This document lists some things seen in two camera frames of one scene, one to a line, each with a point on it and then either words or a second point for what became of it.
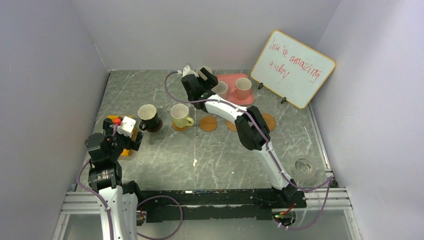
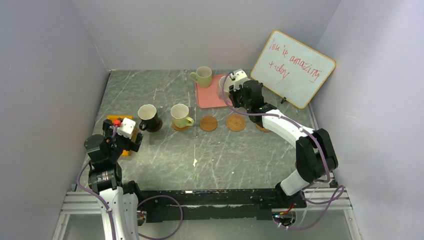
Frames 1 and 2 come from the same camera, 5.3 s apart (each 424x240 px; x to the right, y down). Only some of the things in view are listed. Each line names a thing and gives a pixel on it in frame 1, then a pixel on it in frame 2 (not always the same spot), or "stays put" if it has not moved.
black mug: (148, 113) stays put
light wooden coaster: (175, 127) stays put
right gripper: (212, 79) -> (234, 90)
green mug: (179, 113) stays put
